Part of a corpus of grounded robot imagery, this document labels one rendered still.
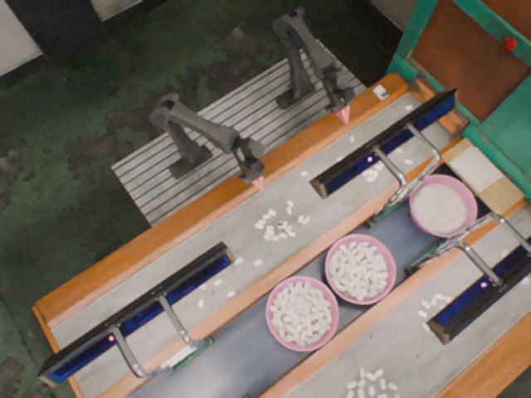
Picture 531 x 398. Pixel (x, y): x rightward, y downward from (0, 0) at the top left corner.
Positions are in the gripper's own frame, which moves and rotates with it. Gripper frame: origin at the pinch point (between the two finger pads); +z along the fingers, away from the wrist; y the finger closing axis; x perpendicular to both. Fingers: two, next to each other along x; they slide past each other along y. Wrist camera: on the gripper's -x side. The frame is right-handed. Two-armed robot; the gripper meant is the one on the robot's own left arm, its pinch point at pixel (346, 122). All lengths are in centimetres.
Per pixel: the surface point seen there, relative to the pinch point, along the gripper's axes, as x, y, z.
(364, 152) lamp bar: -33.3, -16.9, 0.6
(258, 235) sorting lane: -1, -56, 20
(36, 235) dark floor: 116, -151, -5
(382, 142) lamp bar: -33.3, -9.4, 1.0
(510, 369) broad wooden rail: -61, -12, 89
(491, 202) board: -32, 28, 51
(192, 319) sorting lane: -9, -94, 29
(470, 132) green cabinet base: -17, 42, 28
